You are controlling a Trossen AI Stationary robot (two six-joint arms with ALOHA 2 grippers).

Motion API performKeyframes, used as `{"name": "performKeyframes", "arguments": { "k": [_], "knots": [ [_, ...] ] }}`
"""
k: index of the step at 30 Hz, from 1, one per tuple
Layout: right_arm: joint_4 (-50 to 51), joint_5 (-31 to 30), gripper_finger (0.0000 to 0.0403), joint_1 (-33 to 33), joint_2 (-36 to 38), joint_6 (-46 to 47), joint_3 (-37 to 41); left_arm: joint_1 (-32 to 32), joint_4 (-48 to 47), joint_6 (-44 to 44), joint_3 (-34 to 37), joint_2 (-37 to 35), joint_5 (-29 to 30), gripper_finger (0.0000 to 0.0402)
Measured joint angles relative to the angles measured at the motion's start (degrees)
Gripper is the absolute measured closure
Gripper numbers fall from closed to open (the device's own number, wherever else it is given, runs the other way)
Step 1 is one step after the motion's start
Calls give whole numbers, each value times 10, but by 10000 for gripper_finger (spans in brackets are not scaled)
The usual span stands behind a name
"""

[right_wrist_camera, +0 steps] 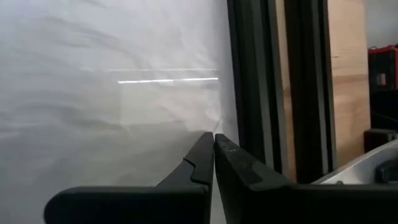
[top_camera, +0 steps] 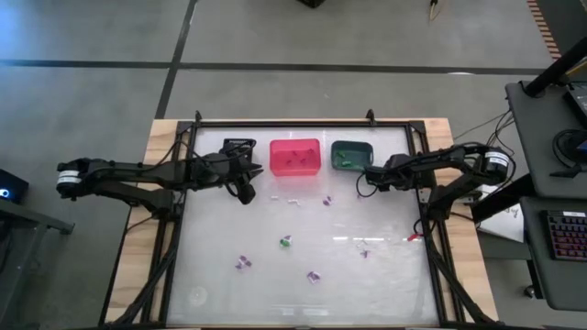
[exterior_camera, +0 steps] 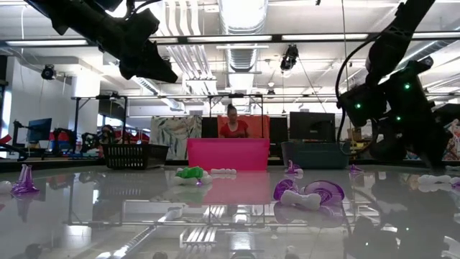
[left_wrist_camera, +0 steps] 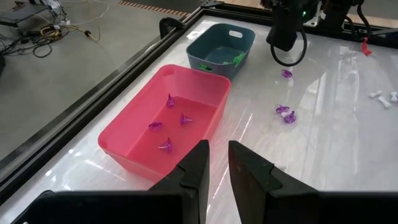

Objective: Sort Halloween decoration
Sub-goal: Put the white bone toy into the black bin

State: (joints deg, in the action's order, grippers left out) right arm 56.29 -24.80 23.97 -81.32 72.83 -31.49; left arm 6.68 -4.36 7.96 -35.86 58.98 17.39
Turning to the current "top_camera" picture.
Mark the desk caster wheel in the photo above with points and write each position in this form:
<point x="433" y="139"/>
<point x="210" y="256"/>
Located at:
<point x="530" y="291"/>

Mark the grey desk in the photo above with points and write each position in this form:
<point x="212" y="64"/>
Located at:
<point x="536" y="137"/>

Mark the backlit black keyboard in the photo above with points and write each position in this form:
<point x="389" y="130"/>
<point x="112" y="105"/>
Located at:
<point x="568" y="236"/>

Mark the black headphones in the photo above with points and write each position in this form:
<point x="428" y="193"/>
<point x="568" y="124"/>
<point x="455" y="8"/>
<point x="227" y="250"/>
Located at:
<point x="557" y="149"/>

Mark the black object base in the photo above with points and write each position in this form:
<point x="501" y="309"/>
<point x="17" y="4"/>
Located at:
<point x="312" y="3"/>

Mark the black stand pole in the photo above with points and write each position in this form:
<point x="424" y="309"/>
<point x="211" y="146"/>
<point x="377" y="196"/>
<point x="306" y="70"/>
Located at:
<point x="555" y="69"/>

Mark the grey keyboard tray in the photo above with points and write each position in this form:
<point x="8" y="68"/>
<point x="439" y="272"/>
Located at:
<point x="564" y="284"/>

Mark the white paper sheet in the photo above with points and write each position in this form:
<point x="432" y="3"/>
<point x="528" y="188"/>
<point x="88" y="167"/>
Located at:
<point x="504" y="222"/>

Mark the black metal table frame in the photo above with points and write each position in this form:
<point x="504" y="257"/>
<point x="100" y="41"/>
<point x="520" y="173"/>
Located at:
<point x="300" y="124"/>

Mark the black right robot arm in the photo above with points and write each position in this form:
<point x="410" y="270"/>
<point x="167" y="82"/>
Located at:
<point x="449" y="158"/>

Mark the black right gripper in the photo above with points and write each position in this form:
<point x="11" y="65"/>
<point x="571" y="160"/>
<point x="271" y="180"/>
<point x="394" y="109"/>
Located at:
<point x="394" y="172"/>

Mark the dark mat orange striped edge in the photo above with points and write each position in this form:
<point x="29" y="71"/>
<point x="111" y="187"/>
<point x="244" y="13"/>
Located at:
<point x="566" y="18"/>

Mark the pink plastic bin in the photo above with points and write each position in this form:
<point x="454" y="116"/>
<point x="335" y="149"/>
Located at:
<point x="293" y="169"/>

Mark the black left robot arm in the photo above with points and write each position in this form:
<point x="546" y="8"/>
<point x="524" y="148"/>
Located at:
<point x="128" y="176"/>

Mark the teal plastic bin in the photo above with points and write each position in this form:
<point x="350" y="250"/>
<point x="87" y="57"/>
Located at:
<point x="360" y="158"/>

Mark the black box blue light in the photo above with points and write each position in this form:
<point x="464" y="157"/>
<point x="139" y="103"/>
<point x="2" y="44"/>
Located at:
<point x="11" y="185"/>

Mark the black mesh basket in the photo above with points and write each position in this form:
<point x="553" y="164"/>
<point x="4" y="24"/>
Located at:
<point x="247" y="143"/>

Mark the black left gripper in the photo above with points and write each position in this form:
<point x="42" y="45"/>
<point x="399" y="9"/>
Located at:
<point x="234" y="167"/>

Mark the grey side table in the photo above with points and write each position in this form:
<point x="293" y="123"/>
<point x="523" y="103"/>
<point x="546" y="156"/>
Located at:
<point x="18" y="215"/>

